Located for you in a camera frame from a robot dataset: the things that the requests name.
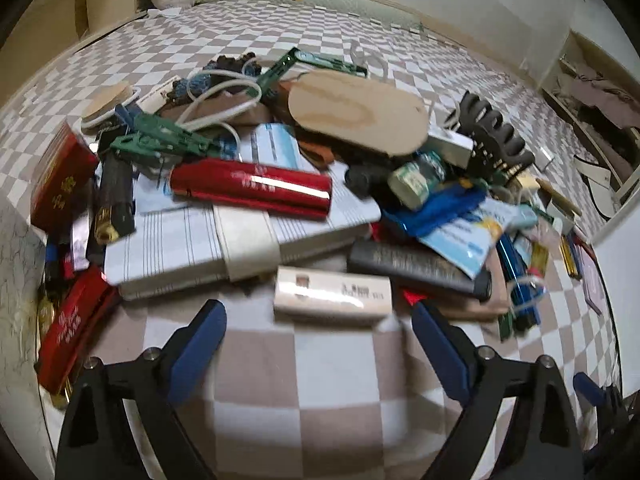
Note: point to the glossy red long box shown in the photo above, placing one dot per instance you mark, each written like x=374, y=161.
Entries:
x=250, y=187

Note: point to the checkered blanket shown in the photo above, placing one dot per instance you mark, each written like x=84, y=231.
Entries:
x=310, y=400

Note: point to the black hair claw clip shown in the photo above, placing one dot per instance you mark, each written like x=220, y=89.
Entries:
x=492, y=137

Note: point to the oval wooden board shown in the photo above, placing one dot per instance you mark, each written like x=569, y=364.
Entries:
x=360, y=115

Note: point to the light blue packet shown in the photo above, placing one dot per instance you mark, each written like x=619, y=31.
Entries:
x=465, y=245

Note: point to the white empty box right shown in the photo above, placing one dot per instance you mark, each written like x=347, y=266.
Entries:
x=620, y=285

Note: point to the small green-white bottle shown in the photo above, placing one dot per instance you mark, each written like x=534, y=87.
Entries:
x=415, y=180

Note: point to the wooden headboard shelf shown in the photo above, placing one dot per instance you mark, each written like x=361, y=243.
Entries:
x=65, y=5

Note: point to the dark grey long case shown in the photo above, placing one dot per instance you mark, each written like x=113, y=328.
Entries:
x=415, y=265

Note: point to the tan flat wallet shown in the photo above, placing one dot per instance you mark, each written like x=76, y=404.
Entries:
x=475, y=305

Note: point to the red long packet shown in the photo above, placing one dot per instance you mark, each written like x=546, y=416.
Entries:
x=70, y=330

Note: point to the red square box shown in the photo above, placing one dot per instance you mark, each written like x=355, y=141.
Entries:
x=62, y=180

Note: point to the green plastic clip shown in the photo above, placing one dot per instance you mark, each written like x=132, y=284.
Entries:
x=165, y=137

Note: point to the pile of clothes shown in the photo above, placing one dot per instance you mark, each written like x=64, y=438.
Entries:
x=600, y=102

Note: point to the blue metallic lighter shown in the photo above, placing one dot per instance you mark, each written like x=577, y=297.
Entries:
x=517, y=280

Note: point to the round wooden lid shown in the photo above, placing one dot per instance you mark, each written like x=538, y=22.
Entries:
x=107, y=102

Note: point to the black and gold lighter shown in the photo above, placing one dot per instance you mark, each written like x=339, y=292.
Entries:
x=115, y=200

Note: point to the white storage box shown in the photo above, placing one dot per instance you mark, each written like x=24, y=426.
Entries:
x=20, y=285

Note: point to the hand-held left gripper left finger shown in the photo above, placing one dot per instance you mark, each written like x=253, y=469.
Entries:
x=197, y=350

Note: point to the pink booklet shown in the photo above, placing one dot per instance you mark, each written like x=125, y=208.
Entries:
x=593, y=280

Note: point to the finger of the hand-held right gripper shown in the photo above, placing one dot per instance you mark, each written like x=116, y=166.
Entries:
x=590, y=390

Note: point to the open wooden closet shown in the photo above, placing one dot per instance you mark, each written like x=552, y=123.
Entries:
x=565, y=60

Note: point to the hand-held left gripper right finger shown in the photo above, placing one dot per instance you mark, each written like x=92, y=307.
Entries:
x=442, y=355

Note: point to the beige rectangular box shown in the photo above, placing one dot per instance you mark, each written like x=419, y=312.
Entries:
x=332, y=295

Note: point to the white striped notebook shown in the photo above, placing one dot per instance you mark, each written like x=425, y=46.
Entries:
x=170, y=255

